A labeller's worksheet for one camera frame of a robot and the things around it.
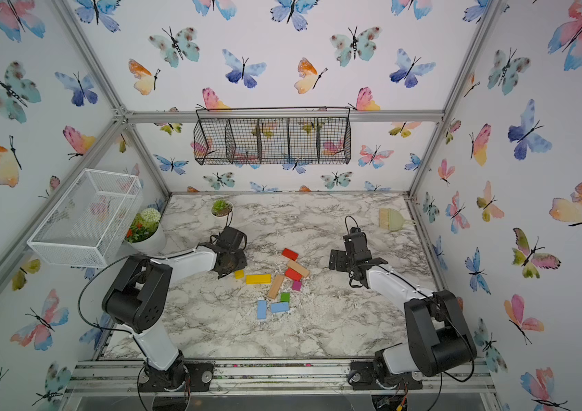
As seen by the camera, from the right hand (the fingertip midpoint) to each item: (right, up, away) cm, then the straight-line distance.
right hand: (347, 255), depth 92 cm
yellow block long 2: (-32, -9, +3) cm, 34 cm away
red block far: (-21, -1, +10) cm, 23 cm away
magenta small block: (-18, -11, 0) cm, 21 cm away
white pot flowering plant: (-73, +8, +3) cm, 74 cm away
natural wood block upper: (-17, -5, +4) cm, 19 cm away
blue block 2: (-23, -17, -5) cm, 29 cm away
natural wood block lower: (-25, -11, -1) cm, 27 cm away
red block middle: (-19, -7, +4) cm, 21 cm away
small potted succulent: (-48, +17, +12) cm, 52 cm away
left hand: (-38, -2, +6) cm, 38 cm away
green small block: (-22, -14, -3) cm, 26 cm away
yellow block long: (-39, -7, +1) cm, 39 cm away
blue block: (-29, -17, -5) cm, 35 cm away
